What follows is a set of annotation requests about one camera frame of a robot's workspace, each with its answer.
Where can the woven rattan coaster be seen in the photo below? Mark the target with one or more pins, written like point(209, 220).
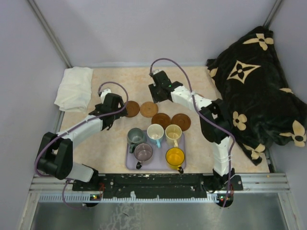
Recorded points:
point(148, 109)

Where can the lavender plastic tray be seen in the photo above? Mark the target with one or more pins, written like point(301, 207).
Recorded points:
point(156, 163)

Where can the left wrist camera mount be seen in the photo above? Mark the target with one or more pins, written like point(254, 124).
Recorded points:
point(103, 93)

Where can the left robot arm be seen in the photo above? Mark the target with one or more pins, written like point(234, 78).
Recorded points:
point(55, 155)

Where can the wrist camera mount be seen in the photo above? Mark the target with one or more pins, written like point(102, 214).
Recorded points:
point(103, 93)
point(155, 72)

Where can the white folded cloth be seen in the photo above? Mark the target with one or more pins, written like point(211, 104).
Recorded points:
point(75, 89)

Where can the purple mug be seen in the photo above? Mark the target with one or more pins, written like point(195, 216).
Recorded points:
point(143, 153)

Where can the dark wooden coaster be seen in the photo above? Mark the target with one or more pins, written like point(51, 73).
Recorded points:
point(132, 109)
point(162, 119)

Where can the yellow mug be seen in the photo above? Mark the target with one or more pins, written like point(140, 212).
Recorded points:
point(174, 159)

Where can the grey-green mug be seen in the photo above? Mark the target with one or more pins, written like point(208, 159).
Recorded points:
point(135, 137)

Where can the black floral blanket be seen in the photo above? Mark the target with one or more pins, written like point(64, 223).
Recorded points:
point(252, 83)

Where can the cream mug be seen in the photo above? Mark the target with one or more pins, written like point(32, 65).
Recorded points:
point(173, 135)

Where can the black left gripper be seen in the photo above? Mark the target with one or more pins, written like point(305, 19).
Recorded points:
point(121, 114)

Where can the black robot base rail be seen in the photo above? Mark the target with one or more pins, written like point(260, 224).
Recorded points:
point(149, 186)

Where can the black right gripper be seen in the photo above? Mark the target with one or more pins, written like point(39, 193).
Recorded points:
point(153, 87)

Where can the brown wooden coaster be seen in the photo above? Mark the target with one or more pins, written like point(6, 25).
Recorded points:
point(181, 120)

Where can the white mug blue handle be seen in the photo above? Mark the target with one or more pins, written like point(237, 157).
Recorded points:
point(155, 133)

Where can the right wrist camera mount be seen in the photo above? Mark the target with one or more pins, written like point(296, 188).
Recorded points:
point(155, 72)

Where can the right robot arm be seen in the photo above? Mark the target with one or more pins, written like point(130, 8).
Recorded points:
point(214, 119)

